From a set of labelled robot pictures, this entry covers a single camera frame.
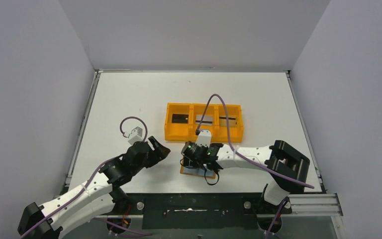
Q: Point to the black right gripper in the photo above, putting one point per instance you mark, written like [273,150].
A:
[190,162]

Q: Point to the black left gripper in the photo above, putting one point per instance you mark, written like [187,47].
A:
[150,150]

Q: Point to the orange leather card holder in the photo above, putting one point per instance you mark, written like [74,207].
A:
[207,174]

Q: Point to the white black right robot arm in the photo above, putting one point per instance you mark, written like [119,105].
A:
[286,165]

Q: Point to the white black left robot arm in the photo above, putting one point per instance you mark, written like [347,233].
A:
[96,196]

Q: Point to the black card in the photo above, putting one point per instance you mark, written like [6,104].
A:
[180,118]

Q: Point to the silver card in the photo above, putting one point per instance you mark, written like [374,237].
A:
[204,120]

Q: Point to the gold card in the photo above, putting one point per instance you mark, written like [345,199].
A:
[231,121]

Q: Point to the yellow right plastic bin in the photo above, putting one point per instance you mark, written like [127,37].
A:
[236,133]

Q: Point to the yellow middle plastic bin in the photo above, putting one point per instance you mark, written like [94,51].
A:
[198,109]

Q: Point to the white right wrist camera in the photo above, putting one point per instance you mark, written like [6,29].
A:
[204,138]

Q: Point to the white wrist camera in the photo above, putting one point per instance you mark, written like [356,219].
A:
[135,135]
[204,138]

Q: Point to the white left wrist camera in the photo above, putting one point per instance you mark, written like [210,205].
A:
[135,135]

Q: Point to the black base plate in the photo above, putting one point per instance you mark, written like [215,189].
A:
[196,211]

